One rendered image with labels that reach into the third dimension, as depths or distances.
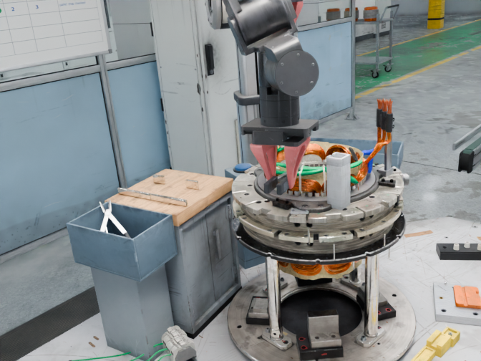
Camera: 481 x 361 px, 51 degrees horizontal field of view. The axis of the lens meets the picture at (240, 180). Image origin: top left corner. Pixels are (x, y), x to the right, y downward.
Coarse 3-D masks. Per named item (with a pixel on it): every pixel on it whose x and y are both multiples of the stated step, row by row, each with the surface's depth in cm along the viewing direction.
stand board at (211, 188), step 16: (176, 176) 112; (192, 176) 112; (208, 176) 111; (160, 192) 104; (176, 192) 104; (192, 192) 103; (208, 192) 102; (224, 192) 106; (144, 208) 97; (160, 208) 96; (176, 208) 96; (192, 208) 97; (176, 224) 94
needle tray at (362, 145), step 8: (344, 144) 129; (352, 144) 128; (360, 144) 127; (368, 144) 127; (392, 144) 124; (400, 144) 123; (392, 152) 125; (400, 152) 117; (376, 160) 117; (392, 160) 115; (400, 160) 119
